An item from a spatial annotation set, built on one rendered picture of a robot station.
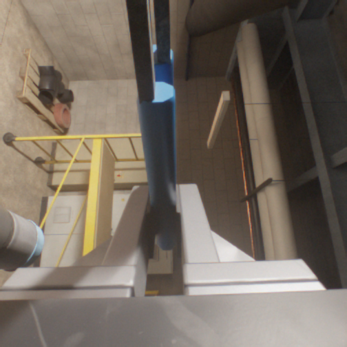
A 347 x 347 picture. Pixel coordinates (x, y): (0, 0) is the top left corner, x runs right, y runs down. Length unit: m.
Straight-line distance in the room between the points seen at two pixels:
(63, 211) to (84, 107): 2.21
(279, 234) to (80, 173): 3.11
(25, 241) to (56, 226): 3.72
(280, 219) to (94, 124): 3.69
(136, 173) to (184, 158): 0.99
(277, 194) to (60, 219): 3.12
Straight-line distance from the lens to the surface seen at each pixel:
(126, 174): 4.13
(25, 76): 4.13
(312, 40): 4.28
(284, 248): 3.14
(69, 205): 4.18
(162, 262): 3.79
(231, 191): 4.49
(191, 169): 4.50
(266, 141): 3.41
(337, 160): 3.26
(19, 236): 0.47
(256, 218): 3.81
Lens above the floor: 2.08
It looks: level
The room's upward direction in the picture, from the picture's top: 88 degrees clockwise
